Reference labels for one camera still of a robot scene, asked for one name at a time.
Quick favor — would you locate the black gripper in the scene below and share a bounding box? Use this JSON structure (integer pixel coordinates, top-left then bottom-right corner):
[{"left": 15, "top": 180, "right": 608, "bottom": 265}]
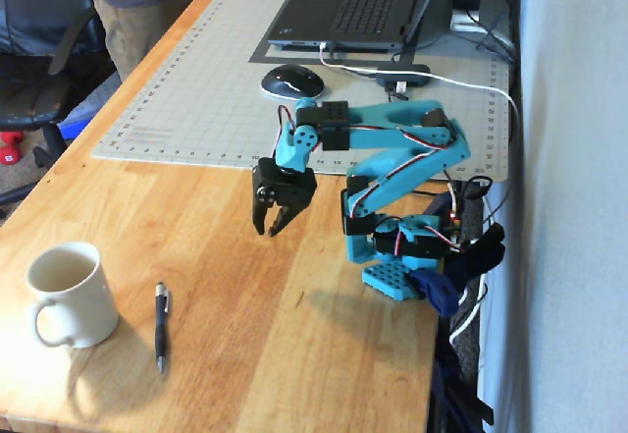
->
[{"left": 251, "top": 156, "right": 318, "bottom": 237}]

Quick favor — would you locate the silver flat device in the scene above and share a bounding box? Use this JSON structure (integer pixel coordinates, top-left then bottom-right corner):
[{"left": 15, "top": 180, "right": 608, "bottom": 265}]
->
[{"left": 449, "top": 9, "right": 492, "bottom": 32}]

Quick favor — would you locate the white cable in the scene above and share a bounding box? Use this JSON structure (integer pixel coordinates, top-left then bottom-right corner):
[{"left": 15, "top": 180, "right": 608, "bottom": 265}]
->
[{"left": 318, "top": 41, "right": 522, "bottom": 349}]

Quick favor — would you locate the white ceramic mug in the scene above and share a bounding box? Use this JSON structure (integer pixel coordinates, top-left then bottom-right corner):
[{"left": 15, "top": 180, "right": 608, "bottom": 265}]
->
[{"left": 25, "top": 241, "right": 121, "bottom": 350}]

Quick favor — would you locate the dark grey laptop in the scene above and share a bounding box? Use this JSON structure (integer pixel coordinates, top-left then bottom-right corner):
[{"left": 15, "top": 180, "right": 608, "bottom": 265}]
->
[{"left": 267, "top": 0, "right": 450, "bottom": 52}]

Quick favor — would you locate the black USB hub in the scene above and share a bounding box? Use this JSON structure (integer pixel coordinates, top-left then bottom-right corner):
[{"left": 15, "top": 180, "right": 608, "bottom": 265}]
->
[{"left": 375, "top": 63, "right": 432, "bottom": 88}]

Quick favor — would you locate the black ballpoint pen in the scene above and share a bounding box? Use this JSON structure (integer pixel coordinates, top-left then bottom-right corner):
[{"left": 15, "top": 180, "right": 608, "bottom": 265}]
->
[{"left": 154, "top": 281, "right": 171, "bottom": 374}]

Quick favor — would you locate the black computer mouse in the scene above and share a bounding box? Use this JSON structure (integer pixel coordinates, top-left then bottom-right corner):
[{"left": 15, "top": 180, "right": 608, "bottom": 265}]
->
[{"left": 259, "top": 64, "right": 327, "bottom": 102}]

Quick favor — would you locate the black office chair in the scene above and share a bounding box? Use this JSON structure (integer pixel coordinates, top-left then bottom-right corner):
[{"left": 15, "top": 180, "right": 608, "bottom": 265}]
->
[{"left": 0, "top": 0, "right": 114, "bottom": 218}]

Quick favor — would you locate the blue table clamp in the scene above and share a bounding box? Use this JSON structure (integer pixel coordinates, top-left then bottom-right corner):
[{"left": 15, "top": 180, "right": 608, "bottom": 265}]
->
[{"left": 409, "top": 191, "right": 506, "bottom": 319}]

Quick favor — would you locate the grey gridded cutting mat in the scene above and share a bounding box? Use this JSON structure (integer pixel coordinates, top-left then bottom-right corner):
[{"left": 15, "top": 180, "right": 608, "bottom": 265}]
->
[{"left": 91, "top": 0, "right": 511, "bottom": 185}]

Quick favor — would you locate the black tangled cable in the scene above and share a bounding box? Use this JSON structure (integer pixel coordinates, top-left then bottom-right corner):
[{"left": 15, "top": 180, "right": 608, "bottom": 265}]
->
[{"left": 470, "top": 0, "right": 517, "bottom": 65}]

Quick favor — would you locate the red dumbbell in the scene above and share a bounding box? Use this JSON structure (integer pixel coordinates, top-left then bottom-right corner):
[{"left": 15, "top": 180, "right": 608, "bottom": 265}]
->
[{"left": 0, "top": 131, "right": 25, "bottom": 167}]

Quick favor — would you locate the black looped power cable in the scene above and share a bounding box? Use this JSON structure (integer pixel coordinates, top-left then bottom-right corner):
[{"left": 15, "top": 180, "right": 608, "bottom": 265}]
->
[{"left": 458, "top": 175, "right": 506, "bottom": 257}]

